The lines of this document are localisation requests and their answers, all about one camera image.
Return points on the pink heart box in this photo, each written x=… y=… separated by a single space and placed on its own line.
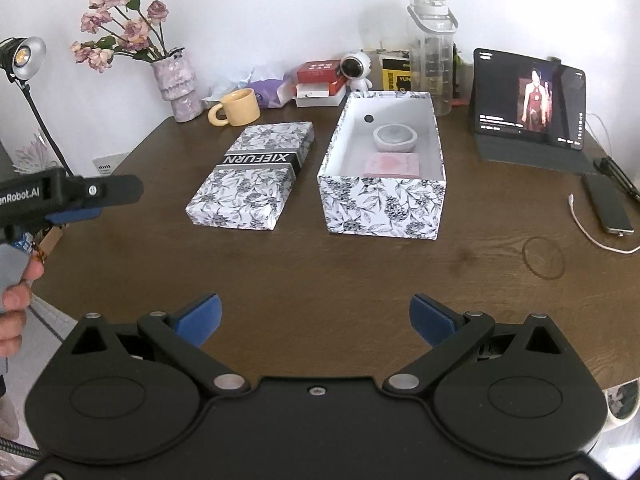
x=392 y=165

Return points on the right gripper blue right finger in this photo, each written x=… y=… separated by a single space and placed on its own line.
x=433 y=321

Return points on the clear plastic water bottle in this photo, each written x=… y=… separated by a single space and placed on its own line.
x=432 y=51

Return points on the purple white ceramic vase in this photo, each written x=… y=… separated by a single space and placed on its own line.
x=178 y=84

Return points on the silver desk lamp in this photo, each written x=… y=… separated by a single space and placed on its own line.
x=21 y=60

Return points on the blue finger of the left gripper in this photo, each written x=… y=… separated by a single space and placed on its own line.
x=72 y=216

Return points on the yellow black box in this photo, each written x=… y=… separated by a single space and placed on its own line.
x=395 y=69

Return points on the red box stack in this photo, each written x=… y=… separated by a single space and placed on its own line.
x=319 y=84

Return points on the black smartphone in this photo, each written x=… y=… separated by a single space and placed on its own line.
x=608 y=207

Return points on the person's left hand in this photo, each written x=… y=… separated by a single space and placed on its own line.
x=15 y=300

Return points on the white round trash bin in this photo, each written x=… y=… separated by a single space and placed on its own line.
x=622 y=403

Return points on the open floral storage box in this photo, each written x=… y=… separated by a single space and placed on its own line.
x=383 y=207

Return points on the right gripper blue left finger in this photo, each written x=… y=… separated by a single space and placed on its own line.
x=197 y=321

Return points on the round white grey container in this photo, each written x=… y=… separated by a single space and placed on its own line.
x=395 y=138

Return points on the purple tissue pack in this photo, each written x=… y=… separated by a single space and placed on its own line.
x=273 y=93

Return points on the white round security camera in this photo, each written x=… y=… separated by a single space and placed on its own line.
x=356 y=67

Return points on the floral box lid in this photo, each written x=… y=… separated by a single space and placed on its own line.
x=249 y=187

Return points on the white paper bag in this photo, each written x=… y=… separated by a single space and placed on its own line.
x=106 y=165

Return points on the yellow ceramic mug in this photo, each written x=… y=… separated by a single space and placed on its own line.
x=236 y=109

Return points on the dried pink rose bouquet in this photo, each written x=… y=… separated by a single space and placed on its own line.
x=122 y=28

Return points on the black phone tripod stand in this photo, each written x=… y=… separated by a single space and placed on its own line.
x=609 y=168

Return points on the black tablet with case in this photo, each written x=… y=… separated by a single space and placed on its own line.
x=528 y=111

